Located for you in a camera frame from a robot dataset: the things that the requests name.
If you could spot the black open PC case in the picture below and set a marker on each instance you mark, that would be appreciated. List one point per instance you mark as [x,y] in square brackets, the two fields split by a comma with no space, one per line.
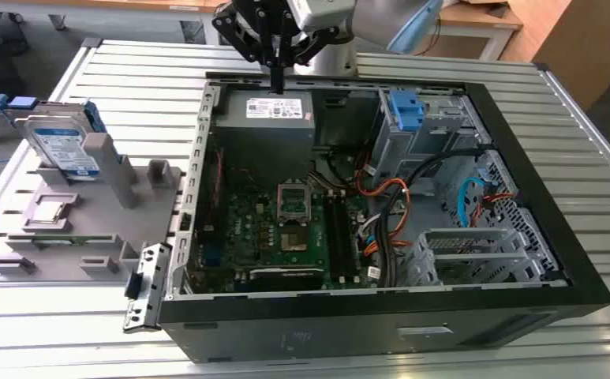
[337,327]

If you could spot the silver CPU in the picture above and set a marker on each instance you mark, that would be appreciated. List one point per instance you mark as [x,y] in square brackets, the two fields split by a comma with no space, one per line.
[46,211]

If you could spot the CPU socket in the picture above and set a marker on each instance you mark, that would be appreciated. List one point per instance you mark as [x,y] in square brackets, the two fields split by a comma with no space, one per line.
[295,241]

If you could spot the green motherboard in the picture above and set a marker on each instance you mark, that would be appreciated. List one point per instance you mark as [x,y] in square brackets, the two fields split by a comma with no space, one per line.
[252,237]

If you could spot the small wooden desk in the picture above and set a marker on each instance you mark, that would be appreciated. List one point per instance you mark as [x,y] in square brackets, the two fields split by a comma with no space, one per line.
[463,43]

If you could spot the green RAM stick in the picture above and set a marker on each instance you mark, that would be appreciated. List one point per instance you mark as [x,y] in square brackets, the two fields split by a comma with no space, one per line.
[62,238]

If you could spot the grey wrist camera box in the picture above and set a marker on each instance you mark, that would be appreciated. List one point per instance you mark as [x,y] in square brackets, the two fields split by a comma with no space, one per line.
[327,16]

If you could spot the grey parts rack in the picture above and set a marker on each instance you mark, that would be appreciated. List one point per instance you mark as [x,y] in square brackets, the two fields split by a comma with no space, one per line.
[105,237]

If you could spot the metal expansion slot bracket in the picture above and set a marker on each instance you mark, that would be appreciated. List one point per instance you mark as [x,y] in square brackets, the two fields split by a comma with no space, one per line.
[149,284]

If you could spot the metal disk bay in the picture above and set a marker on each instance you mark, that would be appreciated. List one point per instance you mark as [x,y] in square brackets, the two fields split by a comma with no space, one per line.
[473,256]

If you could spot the blue plastic bay latch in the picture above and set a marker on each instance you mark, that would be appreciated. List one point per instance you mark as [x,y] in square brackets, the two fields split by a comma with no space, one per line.
[408,110]

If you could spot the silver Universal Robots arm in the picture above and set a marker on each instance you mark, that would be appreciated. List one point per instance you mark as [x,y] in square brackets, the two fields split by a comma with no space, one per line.
[327,59]

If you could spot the hard disk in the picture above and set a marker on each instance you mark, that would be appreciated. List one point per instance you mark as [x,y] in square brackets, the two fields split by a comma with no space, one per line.
[68,150]

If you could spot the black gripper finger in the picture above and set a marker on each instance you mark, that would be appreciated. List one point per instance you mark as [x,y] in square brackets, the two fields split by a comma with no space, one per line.
[311,47]
[239,39]

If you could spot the grey power supply unit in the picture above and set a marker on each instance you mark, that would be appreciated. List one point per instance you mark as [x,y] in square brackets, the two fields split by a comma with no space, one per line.
[263,118]

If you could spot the black RAM slot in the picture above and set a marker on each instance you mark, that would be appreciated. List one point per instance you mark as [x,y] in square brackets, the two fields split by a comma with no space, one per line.
[349,237]
[333,237]

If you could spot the metal drive cage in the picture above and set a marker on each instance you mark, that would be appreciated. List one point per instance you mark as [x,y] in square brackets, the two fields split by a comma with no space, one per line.
[432,134]

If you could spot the long wooden desk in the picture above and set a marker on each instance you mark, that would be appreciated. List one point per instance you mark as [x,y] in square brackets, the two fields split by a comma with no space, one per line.
[152,3]

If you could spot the black graphics card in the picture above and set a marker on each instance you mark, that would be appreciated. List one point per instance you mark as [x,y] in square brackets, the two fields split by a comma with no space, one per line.
[284,276]

